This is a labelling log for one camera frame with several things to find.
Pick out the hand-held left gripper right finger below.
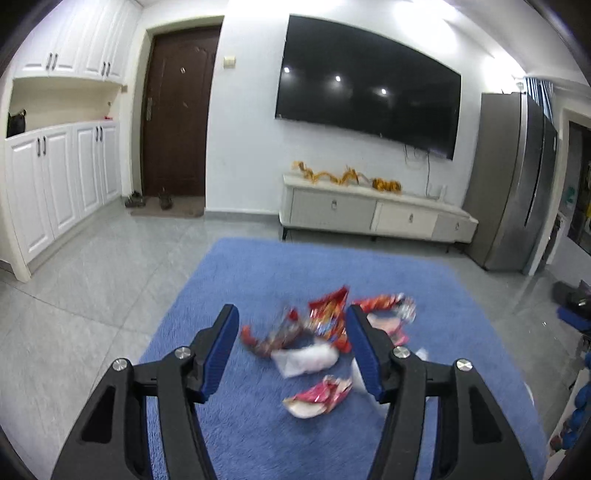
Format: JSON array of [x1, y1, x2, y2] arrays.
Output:
[[345, 304, 549, 480]]

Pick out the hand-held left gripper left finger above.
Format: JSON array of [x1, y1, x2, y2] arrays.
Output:
[[51, 304, 241, 480]]

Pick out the red silver snack wrapper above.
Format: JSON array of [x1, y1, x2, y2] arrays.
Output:
[[353, 293, 417, 346]]

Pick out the red orange snack wrapper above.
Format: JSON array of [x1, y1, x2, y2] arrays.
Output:
[[307, 286, 352, 354]]

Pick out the red white torn snack wrapper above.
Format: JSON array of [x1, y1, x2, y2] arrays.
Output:
[[283, 375, 354, 419]]

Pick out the white plastic wrapper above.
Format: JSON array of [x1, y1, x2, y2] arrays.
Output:
[[271, 344, 341, 380]]

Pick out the blue fluffy rug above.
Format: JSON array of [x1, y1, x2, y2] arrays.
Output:
[[139, 237, 550, 480]]

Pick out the white television cabinet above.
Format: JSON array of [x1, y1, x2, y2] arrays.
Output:
[[279, 173, 479, 252]]

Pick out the brown doormat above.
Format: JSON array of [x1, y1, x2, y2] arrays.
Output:
[[130, 205, 205, 218]]

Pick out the long golden dragon ornament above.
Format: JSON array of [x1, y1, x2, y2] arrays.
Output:
[[292, 161, 371, 188]]

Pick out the dark bag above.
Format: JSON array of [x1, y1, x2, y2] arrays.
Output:
[[553, 281, 591, 334]]

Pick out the grey steel refrigerator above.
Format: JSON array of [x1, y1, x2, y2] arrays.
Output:
[[463, 91, 559, 272]]

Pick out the white lower cabinet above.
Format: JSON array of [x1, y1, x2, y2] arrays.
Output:
[[0, 121, 123, 282]]

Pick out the dark brown entrance door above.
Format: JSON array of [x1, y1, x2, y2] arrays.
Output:
[[140, 25, 221, 198]]

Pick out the black handbag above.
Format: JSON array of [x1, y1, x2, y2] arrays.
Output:
[[6, 111, 28, 138]]

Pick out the blue window curtain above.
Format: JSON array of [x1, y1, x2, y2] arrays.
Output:
[[523, 77, 555, 121]]

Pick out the television cables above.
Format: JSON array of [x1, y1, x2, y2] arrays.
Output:
[[403, 145, 435, 195]]

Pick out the black wall television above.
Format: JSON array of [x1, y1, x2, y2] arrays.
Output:
[[275, 14, 462, 160]]

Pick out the white upper wall cabinet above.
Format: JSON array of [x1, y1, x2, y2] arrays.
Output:
[[14, 0, 142, 84]]

